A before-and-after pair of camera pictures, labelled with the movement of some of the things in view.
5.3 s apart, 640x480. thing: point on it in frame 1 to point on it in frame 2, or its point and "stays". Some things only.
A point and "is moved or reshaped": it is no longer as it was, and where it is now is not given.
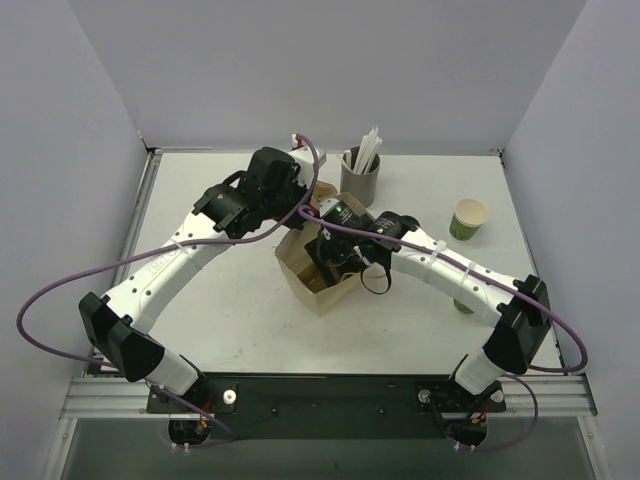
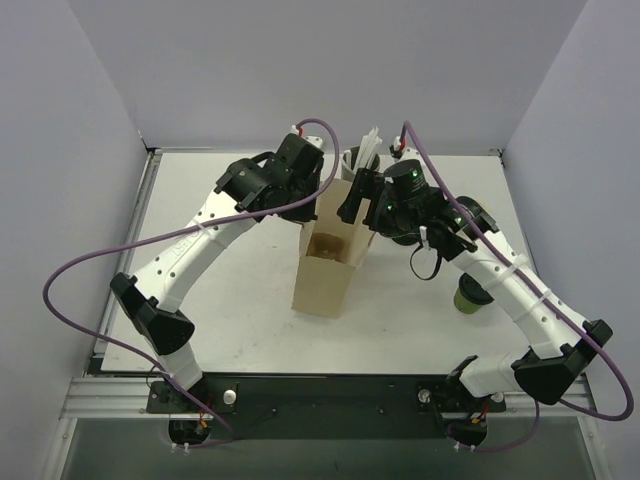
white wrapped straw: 368,151 stays
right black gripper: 322,251 to 373,201
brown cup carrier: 312,279 is moved or reshaped
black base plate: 327,406 stays
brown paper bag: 321,297 is moved or reshaped
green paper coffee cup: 463,307 stays
